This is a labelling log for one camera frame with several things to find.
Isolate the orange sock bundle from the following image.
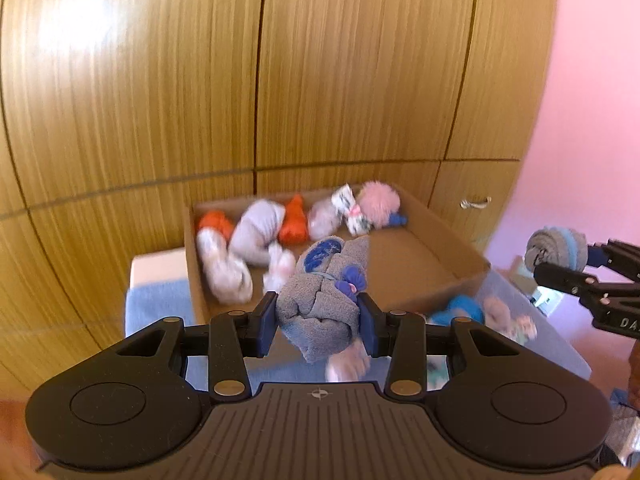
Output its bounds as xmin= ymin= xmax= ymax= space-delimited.
xmin=196 ymin=210 xmax=236 ymax=246

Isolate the white grey-striped sock bundle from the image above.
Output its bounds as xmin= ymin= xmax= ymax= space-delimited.
xmin=196 ymin=227 xmax=255 ymax=305

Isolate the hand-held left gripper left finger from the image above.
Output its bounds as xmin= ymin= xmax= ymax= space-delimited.
xmin=117 ymin=294 xmax=278 ymax=403

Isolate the wall socket with charger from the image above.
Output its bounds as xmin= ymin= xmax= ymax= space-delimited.
xmin=530 ymin=285 xmax=566 ymax=317

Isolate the white waffle sock bundle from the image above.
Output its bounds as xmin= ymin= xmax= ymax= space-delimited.
xmin=229 ymin=199 xmax=286 ymax=267

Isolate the grey sock roll blue band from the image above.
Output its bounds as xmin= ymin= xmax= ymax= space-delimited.
xmin=525 ymin=227 xmax=591 ymax=273

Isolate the pink fluffy blue sock bundle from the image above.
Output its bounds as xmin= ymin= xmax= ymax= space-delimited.
xmin=357 ymin=181 xmax=408 ymax=231

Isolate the person's right forearm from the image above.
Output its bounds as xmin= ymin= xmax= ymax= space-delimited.
xmin=622 ymin=337 xmax=640 ymax=391

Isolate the white fluffy bundle teal band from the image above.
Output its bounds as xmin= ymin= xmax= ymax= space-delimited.
xmin=325 ymin=342 xmax=373 ymax=382

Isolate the floral sock bundle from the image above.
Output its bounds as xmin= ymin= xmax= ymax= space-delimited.
xmin=332 ymin=185 xmax=373 ymax=235

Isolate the cardboard box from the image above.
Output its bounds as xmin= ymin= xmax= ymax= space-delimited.
xmin=182 ymin=187 xmax=492 ymax=326

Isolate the grey sock bundle blue print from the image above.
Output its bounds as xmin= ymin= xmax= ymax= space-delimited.
xmin=275 ymin=236 xmax=371 ymax=365

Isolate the blue towel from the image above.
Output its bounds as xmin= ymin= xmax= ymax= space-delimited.
xmin=125 ymin=267 xmax=593 ymax=396

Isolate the wooden wardrobe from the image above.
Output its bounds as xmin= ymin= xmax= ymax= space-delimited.
xmin=0 ymin=0 xmax=561 ymax=411

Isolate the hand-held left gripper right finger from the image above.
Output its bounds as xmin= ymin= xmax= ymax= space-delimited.
xmin=357 ymin=291 xmax=523 ymax=401

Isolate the white bundle with pink band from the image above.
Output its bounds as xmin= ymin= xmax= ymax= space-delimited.
xmin=262 ymin=242 xmax=297 ymax=292

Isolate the clear plastic bundle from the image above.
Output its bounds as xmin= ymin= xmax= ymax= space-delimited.
xmin=306 ymin=197 xmax=346 ymax=241

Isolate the blue knit pink sock bundle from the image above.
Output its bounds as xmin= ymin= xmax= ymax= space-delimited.
xmin=430 ymin=294 xmax=538 ymax=346

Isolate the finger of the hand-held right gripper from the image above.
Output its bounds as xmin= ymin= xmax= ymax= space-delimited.
xmin=534 ymin=262 xmax=598 ymax=297
xmin=587 ymin=240 xmax=640 ymax=281

